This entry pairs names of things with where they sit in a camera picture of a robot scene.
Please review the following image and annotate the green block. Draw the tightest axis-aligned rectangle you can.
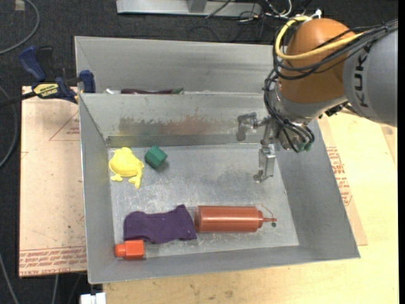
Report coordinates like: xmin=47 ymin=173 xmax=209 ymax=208
xmin=144 ymin=145 xmax=168 ymax=170

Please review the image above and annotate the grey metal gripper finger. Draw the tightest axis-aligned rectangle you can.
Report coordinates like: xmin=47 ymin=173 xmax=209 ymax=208
xmin=236 ymin=112 xmax=265 ymax=142
xmin=252 ymin=145 xmax=277 ymax=184

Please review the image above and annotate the small orange bottle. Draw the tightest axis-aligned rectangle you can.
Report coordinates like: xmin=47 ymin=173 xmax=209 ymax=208
xmin=114 ymin=239 xmax=147 ymax=261

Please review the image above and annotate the red-brown squeeze bottle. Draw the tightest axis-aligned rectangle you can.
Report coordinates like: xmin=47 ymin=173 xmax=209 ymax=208
xmin=193 ymin=205 xmax=278 ymax=234

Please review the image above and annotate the black cylinder on white bracket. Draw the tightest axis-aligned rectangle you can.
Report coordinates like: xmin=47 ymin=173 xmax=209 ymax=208
xmin=323 ymin=103 xmax=346 ymax=118

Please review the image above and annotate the purple cloth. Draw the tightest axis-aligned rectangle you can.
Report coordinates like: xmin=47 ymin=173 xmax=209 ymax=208
xmin=122 ymin=204 xmax=199 ymax=245

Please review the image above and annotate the yellow toy frog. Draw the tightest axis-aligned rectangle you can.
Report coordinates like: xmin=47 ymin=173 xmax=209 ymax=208
xmin=108 ymin=146 xmax=145 ymax=190

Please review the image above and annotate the grey metal bin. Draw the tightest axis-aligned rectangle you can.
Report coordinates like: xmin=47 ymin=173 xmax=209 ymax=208
xmin=74 ymin=35 xmax=361 ymax=285

